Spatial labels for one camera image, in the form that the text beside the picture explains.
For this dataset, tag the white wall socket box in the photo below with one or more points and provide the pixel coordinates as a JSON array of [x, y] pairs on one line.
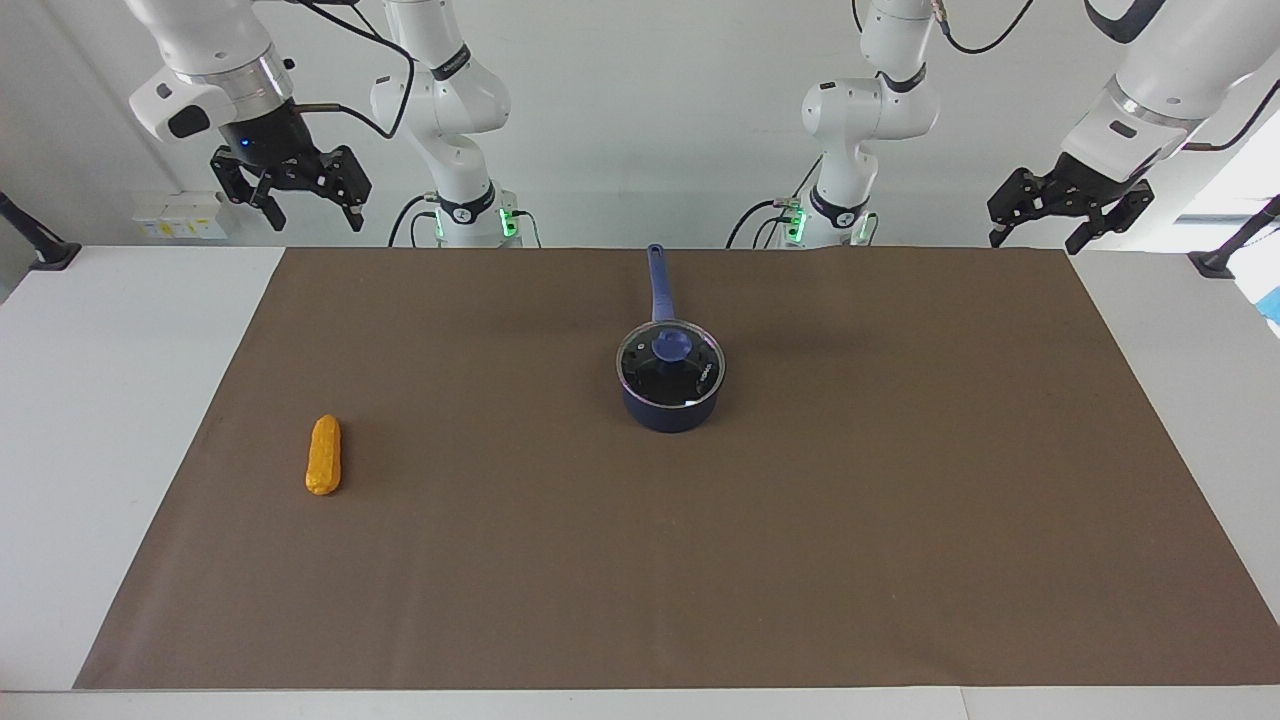
[[180, 215]]

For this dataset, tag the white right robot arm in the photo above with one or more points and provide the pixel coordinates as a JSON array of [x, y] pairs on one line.
[[440, 100]]

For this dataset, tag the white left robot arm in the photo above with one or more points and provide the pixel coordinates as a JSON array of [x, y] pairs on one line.
[[850, 110]]

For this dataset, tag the yellow corn cob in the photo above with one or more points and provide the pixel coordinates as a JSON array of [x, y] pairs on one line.
[[323, 455]]

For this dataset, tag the blue object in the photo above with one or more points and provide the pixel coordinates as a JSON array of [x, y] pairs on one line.
[[1272, 305]]

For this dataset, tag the glass lid with blue knob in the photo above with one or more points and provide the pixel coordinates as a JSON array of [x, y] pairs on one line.
[[670, 347]]

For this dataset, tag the brown table mat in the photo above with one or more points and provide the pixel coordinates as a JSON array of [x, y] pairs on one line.
[[640, 560]]

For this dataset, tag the black clamp stand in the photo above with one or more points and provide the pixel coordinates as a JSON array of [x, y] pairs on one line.
[[45, 252], [1215, 262]]

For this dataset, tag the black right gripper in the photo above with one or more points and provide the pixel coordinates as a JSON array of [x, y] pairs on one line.
[[270, 140]]

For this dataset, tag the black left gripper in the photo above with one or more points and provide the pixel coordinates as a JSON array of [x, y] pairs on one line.
[[1095, 180]]

